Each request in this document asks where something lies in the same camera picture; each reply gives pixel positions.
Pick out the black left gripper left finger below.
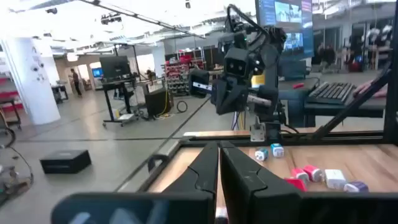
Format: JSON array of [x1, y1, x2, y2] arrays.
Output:
[[51, 141, 220, 224]]

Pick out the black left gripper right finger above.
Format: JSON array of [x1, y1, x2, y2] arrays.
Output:
[[220, 141, 398, 224]]

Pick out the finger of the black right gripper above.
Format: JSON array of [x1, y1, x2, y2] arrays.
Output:
[[213, 79, 233, 115], [231, 79, 250, 114]]

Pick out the white purple small cubes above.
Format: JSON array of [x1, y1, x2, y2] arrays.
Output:
[[324, 169, 348, 190]]

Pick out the purple white wall charger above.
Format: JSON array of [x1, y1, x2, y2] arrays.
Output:
[[343, 181, 370, 194]]

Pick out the yellow box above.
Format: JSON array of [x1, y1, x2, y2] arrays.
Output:
[[251, 73, 266, 88]]

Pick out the shelf with red bins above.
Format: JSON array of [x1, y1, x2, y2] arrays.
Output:
[[163, 48, 206, 96]]

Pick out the black backlit keyboard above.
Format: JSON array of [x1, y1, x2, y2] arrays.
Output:
[[306, 81, 358, 105]]

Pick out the person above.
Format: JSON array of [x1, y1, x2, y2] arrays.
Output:
[[315, 43, 327, 72], [325, 45, 337, 68], [70, 68, 83, 98]]

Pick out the grey side desk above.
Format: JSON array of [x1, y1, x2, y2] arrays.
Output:
[[278, 79, 388, 128]]

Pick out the person's hand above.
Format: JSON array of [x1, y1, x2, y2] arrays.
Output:
[[353, 79, 388, 99]]

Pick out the black rolling desk cart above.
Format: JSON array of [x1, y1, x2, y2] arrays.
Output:
[[101, 77, 141, 128]]

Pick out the black monitor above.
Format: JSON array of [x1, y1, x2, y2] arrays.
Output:
[[99, 55, 132, 82]]

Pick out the black flat box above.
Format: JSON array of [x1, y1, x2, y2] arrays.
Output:
[[39, 149, 93, 175]]

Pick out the small black table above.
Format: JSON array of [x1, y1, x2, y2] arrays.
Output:
[[51, 83, 69, 104]]

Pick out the white round pillar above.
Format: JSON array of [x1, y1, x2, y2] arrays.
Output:
[[1, 37, 62, 126]]

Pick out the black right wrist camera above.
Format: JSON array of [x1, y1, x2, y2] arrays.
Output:
[[223, 46, 251, 78]]

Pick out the cyan white wall charger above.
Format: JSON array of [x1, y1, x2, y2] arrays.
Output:
[[254, 147, 269, 162], [270, 142, 285, 158]]

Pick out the black coiled cable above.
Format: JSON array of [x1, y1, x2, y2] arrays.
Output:
[[176, 100, 189, 114]]

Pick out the large wall display screen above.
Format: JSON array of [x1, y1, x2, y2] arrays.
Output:
[[254, 0, 315, 60]]

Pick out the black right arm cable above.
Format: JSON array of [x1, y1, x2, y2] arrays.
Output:
[[226, 3, 270, 35]]

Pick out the tangled floor cables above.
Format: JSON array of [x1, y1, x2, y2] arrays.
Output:
[[0, 146, 35, 200]]

